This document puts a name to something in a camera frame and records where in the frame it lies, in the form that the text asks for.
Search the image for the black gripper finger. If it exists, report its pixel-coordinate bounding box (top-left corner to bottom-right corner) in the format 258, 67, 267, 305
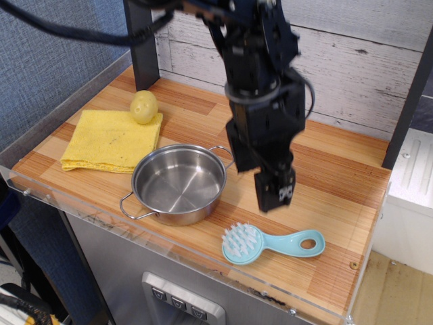
226, 127, 259, 173
254, 169, 296, 213

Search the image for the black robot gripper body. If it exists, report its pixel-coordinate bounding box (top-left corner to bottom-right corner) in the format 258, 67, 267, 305
225, 81, 306, 176

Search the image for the light blue brush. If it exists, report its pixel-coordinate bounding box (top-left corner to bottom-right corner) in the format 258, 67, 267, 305
222, 223, 325, 265

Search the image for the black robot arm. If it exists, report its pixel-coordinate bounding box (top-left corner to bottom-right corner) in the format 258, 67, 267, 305
124, 1, 310, 212

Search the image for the stainless steel pot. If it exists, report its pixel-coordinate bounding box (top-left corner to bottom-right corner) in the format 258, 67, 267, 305
120, 144, 234, 226

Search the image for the yellow toy potato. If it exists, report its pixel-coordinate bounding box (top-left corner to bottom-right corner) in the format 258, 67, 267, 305
130, 90, 158, 125

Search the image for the white appliance right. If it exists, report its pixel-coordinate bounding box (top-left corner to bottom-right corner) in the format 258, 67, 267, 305
373, 129, 432, 274

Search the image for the yellow folded cloth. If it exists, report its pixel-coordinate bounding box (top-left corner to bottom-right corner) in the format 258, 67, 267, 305
60, 110, 163, 174

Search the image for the silver button control panel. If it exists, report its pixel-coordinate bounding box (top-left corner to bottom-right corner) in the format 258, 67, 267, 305
141, 272, 226, 324

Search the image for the stainless steel cabinet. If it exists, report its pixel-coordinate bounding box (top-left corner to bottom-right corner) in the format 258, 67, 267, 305
64, 209, 319, 325

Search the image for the clear acrylic table guard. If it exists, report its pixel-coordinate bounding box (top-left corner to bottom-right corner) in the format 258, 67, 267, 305
1, 156, 390, 324

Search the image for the yellow object bottom left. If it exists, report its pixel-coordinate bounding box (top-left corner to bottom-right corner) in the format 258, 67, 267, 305
24, 313, 52, 325

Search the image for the black vertical post right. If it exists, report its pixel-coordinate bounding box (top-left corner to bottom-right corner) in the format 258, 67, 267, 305
382, 0, 433, 170

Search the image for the black vertical post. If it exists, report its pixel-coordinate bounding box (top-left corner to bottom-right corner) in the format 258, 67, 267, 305
123, 1, 160, 91
382, 0, 433, 170

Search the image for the black vertical post left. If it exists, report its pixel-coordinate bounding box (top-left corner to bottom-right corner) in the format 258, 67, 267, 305
123, 1, 160, 91

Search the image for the grey metal side rail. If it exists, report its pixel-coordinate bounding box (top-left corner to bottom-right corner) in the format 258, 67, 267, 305
1, 53, 131, 168

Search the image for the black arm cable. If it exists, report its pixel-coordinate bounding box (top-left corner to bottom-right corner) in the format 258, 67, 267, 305
0, 3, 317, 119

